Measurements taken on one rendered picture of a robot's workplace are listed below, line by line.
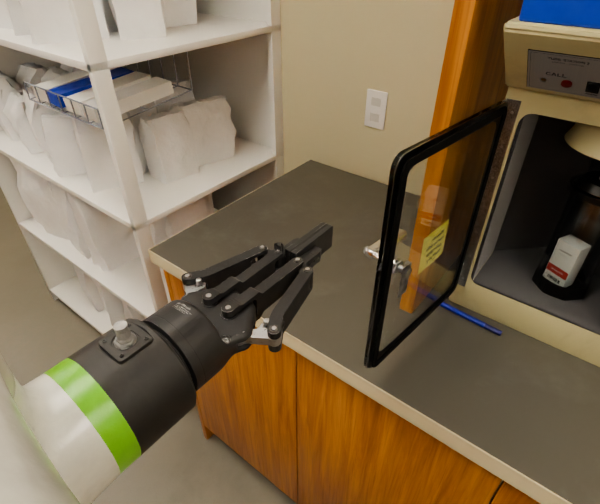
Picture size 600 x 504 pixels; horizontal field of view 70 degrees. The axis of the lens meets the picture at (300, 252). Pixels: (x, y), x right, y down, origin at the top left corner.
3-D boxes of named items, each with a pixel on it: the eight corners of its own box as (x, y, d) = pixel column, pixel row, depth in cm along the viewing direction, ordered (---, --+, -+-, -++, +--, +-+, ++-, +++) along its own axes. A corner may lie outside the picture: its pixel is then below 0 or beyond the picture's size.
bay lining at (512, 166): (506, 228, 105) (558, 78, 84) (629, 269, 93) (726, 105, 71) (469, 279, 90) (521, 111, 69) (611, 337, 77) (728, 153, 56)
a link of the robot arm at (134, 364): (89, 414, 38) (154, 481, 33) (42, 322, 31) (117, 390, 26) (146, 370, 42) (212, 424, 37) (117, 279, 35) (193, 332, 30)
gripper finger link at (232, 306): (216, 306, 38) (227, 314, 38) (296, 249, 45) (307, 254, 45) (221, 336, 41) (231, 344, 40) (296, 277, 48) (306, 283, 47)
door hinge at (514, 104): (453, 281, 93) (505, 97, 69) (464, 286, 92) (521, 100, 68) (450, 285, 92) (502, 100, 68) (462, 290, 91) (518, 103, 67)
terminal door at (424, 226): (455, 289, 91) (510, 99, 67) (366, 372, 74) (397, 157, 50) (451, 287, 92) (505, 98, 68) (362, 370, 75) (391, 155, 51)
